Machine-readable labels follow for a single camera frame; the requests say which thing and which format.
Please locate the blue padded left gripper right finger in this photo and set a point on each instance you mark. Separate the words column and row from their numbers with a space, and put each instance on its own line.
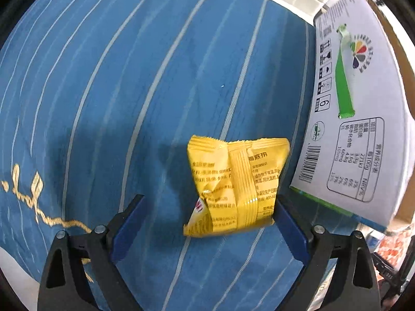
column 295, row 230

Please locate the blue striped bed cover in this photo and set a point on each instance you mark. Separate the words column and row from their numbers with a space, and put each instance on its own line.
column 99, row 99

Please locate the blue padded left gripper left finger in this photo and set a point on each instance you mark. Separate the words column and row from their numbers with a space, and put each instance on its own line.
column 124, row 227

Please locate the yellow snack packet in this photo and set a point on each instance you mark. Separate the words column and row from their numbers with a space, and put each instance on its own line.
column 237, row 183

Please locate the open cardboard box blue sides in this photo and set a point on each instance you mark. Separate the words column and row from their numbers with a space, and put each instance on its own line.
column 358, row 150

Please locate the orange floral blanket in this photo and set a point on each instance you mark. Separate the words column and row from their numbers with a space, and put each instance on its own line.
column 393, row 248

